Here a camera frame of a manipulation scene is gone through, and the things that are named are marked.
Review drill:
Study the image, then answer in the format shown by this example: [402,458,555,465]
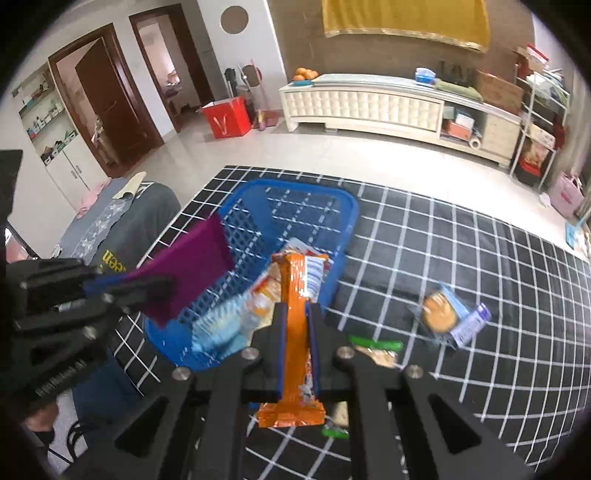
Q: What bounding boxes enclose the purple snack packet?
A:
[124,213,236,328]

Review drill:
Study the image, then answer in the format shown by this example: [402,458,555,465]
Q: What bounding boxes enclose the blue plastic basket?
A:
[143,179,361,374]

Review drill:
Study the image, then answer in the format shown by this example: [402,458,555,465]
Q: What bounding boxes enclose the yellow hanging cloth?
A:
[321,0,491,54]

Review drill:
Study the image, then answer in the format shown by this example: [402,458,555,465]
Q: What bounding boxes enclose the beige cloth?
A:
[113,172,147,199]

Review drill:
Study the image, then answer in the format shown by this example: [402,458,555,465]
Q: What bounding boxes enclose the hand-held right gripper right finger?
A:
[305,302,532,480]

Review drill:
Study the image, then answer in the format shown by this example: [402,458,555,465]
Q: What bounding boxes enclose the light blue box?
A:
[566,222,589,252]

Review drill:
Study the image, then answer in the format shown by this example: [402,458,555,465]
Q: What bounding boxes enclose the red white snack packet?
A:
[283,237,334,278]

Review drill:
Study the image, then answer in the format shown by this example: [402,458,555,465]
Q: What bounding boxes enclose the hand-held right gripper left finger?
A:
[60,302,289,480]

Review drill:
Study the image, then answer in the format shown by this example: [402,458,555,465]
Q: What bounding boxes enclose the black white grid mat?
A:
[108,165,591,480]

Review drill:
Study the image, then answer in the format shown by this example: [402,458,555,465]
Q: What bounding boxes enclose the orange snack packet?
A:
[256,251,331,430]

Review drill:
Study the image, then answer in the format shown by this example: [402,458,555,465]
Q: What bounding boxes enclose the green folded cloth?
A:
[434,78,483,103]

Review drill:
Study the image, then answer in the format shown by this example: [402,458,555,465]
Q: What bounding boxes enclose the pink cloth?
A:
[76,180,112,217]

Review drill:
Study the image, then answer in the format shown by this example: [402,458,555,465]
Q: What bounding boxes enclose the white wall cupboard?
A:
[11,62,109,213]

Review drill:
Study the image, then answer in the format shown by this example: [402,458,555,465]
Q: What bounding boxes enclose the clear purple cookie packet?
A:
[413,281,492,354]

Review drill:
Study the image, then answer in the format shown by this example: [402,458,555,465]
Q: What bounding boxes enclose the brown wooden door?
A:
[76,39,164,168]

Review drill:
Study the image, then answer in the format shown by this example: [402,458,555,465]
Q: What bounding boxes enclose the brown cardboard box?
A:
[475,69,526,115]

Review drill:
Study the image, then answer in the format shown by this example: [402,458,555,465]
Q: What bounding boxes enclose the red box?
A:
[201,96,252,138]

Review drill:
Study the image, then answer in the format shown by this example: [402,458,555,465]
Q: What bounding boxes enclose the white metal shelf rack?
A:
[510,44,573,190]

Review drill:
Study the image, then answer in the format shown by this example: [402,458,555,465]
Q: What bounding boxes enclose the white tv cabinet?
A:
[278,73,525,169]

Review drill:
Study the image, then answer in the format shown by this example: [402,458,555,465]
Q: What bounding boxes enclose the orange box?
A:
[441,117,474,140]

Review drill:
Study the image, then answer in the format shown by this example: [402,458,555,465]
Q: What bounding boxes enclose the round brown wall plate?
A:
[220,6,249,34]

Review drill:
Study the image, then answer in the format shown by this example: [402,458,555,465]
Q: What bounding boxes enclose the brown wooden door frame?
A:
[128,2,214,132]

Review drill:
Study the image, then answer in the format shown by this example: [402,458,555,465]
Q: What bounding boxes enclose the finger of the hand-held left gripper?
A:
[7,257,139,298]
[14,276,177,335]

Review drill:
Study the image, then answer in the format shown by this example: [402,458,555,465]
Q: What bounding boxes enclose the light blue cartoon snack packet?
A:
[191,265,284,363]

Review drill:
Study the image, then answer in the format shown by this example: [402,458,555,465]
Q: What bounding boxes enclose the person's blue trousers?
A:
[71,351,155,446]

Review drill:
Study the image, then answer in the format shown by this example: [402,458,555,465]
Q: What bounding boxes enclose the green cracker packet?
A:
[322,335,403,439]

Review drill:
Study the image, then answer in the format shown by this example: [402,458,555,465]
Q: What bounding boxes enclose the pink bag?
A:
[549,172,585,217]

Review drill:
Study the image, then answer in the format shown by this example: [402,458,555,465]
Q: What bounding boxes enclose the person's left hand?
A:
[24,402,59,435]

